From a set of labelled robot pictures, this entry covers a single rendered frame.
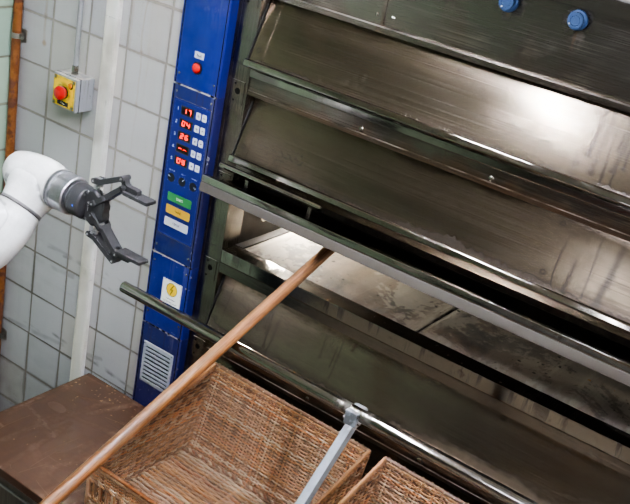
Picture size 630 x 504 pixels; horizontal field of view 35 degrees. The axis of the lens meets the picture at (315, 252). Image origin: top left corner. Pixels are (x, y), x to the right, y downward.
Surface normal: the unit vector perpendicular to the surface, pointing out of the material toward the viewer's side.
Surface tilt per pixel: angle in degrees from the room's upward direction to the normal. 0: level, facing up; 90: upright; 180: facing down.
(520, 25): 90
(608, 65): 90
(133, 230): 90
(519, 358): 0
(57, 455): 0
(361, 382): 70
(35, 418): 0
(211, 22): 90
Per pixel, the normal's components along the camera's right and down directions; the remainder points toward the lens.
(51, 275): -0.57, 0.23
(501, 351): 0.18, -0.90
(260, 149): -0.47, -0.09
